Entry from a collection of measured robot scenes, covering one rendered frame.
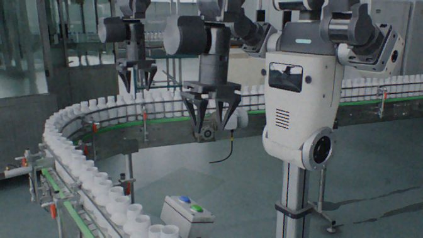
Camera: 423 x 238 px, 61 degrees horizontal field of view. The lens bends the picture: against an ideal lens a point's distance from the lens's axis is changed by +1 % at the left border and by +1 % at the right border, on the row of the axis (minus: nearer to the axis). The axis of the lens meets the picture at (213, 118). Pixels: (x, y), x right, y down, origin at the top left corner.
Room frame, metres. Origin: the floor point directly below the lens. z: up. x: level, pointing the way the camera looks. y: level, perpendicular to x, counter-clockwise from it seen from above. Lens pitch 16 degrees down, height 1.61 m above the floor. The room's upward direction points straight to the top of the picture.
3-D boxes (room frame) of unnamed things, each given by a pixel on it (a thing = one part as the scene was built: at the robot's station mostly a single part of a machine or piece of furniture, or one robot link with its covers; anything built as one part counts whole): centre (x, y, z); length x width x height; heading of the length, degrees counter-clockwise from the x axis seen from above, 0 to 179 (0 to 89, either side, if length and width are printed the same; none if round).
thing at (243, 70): (5.08, -0.39, 0.59); 1.10 x 0.62 x 1.18; 109
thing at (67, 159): (1.18, 0.51, 1.08); 0.06 x 0.06 x 0.17
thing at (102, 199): (0.90, 0.30, 1.08); 0.06 x 0.06 x 0.17
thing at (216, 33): (0.69, 0.00, 1.57); 0.07 x 0.06 x 0.07; 126
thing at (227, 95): (0.70, -0.01, 1.43); 0.07 x 0.07 x 0.09; 36
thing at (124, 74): (1.06, 0.25, 1.44); 0.07 x 0.07 x 0.09; 37
